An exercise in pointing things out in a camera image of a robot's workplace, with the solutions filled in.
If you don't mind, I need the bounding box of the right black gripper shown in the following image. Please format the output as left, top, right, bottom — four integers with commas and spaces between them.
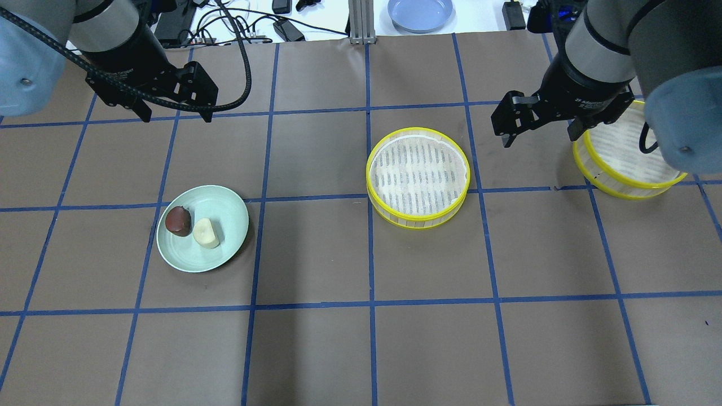
491, 91, 635, 148

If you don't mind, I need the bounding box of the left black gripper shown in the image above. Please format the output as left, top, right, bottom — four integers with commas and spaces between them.
86, 61, 219, 123

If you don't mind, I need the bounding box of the yellow steamer basket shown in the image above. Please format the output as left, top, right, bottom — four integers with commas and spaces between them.
572, 100, 688, 200

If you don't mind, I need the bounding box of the white bun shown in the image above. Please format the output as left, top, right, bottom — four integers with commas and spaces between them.
192, 218, 220, 249

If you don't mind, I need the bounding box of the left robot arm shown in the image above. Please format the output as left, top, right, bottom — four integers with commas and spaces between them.
2, 1, 218, 122

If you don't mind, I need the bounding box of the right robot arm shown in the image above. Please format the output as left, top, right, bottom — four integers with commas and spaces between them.
491, 1, 721, 174

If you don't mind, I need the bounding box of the yellow steamer with cloth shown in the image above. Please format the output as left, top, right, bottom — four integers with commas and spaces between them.
364, 127, 472, 230

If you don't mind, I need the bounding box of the brown bun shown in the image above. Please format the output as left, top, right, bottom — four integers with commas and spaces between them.
164, 206, 192, 237

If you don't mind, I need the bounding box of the light green plate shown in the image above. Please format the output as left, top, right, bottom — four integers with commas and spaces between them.
156, 185, 249, 273

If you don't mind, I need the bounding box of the black power brick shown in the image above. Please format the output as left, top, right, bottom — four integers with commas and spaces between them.
502, 1, 526, 31

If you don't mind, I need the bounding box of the black power adapter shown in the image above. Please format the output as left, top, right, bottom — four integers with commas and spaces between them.
272, 20, 305, 43

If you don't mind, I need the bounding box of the blue plate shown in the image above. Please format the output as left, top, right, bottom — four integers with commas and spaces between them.
386, 1, 454, 33

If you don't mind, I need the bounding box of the black braided cable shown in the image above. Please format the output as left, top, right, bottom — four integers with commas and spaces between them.
0, 0, 252, 112

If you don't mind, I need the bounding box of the aluminium frame post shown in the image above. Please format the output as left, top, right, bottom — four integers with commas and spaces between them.
348, 0, 377, 45

